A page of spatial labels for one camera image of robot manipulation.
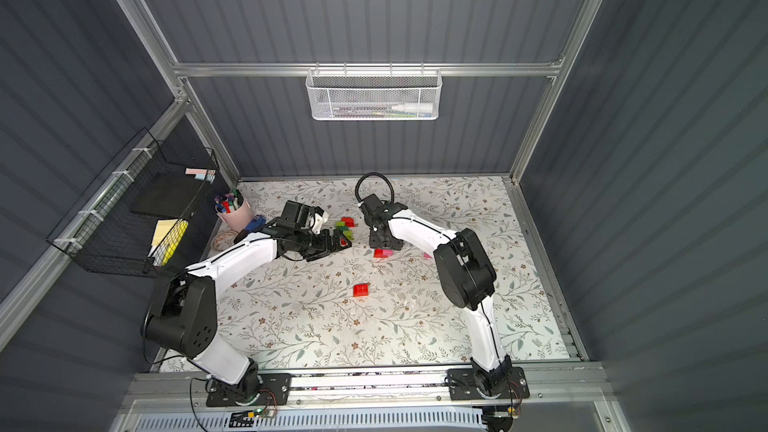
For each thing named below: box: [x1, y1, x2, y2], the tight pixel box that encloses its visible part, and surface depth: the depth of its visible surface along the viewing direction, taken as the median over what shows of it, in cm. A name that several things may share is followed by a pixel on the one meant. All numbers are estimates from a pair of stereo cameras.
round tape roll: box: [212, 231, 237, 251], surface depth 104 cm
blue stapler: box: [245, 215, 267, 232], surface depth 107 cm
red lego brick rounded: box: [353, 283, 369, 297], surface depth 92 cm
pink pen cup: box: [214, 189, 253, 232], surface depth 100 cm
